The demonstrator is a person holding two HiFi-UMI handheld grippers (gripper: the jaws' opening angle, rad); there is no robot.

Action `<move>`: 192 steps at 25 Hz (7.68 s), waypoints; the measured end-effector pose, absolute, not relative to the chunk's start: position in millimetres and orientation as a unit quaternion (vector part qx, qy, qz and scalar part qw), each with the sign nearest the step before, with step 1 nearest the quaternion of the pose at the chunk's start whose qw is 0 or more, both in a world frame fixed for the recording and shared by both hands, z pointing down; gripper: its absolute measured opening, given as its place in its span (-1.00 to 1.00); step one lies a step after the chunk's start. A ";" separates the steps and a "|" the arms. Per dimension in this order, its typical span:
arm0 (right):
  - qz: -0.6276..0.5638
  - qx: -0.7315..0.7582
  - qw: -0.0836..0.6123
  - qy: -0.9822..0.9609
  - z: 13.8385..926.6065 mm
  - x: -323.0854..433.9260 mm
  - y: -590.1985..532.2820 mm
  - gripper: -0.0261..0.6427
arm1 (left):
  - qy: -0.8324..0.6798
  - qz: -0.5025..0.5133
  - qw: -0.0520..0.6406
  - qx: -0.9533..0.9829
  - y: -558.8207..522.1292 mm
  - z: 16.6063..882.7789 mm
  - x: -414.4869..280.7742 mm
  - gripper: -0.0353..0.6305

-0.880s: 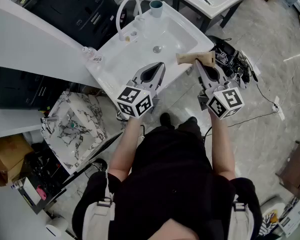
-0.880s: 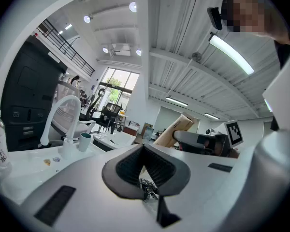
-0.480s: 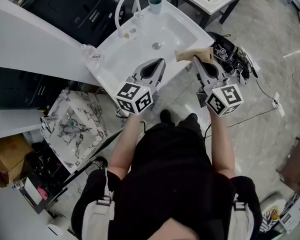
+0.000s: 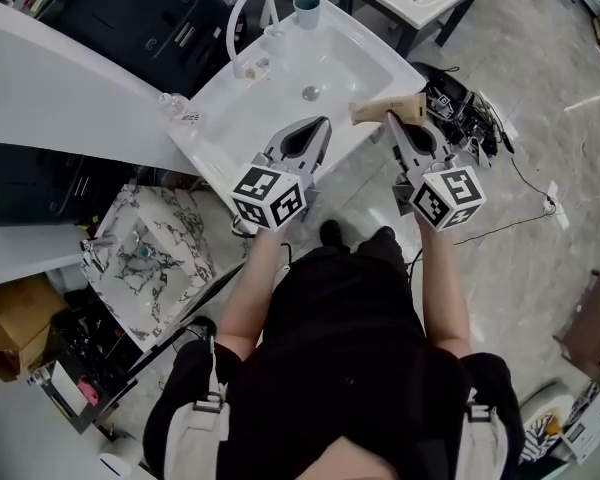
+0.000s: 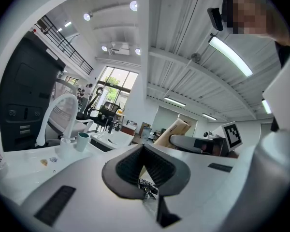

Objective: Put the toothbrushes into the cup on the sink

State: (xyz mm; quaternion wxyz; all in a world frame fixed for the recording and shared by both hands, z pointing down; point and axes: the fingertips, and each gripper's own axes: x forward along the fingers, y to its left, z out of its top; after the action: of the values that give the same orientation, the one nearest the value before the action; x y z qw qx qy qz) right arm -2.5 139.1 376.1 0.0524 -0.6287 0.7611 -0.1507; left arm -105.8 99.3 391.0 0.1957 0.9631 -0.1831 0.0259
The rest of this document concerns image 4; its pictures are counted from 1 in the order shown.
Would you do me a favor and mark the white curved faucet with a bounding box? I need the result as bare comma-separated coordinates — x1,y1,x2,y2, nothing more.
225,0,282,80

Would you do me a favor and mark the black drawer unit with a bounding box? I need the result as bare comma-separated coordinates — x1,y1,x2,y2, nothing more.
0,140,144,228

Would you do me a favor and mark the person's black clothed body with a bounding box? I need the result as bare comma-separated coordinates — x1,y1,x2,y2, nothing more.
142,225,526,480

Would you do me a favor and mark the black cluttered shelf cart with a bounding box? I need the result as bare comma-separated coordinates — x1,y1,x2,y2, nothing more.
27,305,139,435

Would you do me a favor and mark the clear plastic bottle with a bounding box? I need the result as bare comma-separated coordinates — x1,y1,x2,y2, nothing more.
158,91,204,126

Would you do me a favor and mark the pink object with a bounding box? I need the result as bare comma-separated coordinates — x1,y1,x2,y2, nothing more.
77,375,102,405

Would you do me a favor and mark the white printed box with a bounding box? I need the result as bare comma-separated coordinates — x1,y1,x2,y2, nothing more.
559,381,600,465

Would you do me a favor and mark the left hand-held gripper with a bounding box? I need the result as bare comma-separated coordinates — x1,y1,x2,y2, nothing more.
228,114,334,234

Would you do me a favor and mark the black equipment with cables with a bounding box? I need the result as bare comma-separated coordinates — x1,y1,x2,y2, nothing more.
412,61,516,169

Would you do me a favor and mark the black sink stand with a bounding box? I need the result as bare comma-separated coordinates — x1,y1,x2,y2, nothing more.
338,0,477,60

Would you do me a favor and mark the person's grey shoulder strap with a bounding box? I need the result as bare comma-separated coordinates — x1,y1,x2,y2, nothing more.
460,385,511,480
168,335,231,480

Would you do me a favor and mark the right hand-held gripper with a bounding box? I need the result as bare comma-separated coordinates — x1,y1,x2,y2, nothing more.
386,110,488,234

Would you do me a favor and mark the person's left forearm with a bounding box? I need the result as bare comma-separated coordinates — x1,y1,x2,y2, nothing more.
215,225,287,364

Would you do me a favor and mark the white curved counter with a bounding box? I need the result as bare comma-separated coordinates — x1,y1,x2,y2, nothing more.
0,0,204,175

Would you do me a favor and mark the large cardboard box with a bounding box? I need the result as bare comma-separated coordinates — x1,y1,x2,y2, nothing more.
0,275,69,384

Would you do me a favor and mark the black cabinet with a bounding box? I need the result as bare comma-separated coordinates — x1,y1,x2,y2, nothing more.
34,0,231,99

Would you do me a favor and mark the person's right grey shoulder strap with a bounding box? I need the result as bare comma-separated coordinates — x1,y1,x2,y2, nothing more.
460,385,511,480

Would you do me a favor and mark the person's left black shoe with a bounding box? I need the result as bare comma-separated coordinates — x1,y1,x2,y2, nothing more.
318,219,349,252

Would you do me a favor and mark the chrome faucet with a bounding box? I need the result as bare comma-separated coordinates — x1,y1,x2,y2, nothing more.
81,234,120,273

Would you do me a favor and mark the person's left grey shoulder strap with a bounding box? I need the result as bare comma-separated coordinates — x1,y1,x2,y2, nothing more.
168,335,231,480

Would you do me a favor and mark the person's right forearm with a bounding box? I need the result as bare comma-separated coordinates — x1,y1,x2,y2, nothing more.
413,216,475,360

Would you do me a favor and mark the dark wooden stool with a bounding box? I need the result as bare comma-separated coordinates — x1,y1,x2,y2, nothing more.
552,269,600,388

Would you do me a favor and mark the marble patterned sink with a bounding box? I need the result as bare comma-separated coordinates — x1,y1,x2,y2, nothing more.
79,183,216,354

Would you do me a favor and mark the white ceramic sink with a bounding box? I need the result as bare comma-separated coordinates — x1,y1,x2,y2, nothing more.
168,0,428,204

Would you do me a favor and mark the white power strip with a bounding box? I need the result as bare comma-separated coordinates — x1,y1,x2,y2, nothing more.
542,180,572,230

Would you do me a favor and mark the brown paper sachet packet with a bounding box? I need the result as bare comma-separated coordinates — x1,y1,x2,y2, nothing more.
348,92,428,127

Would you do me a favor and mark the teal cup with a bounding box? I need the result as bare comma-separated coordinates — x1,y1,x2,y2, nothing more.
292,0,323,30

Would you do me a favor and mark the white roll with black slit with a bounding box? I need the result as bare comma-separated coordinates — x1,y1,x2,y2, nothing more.
98,436,142,480

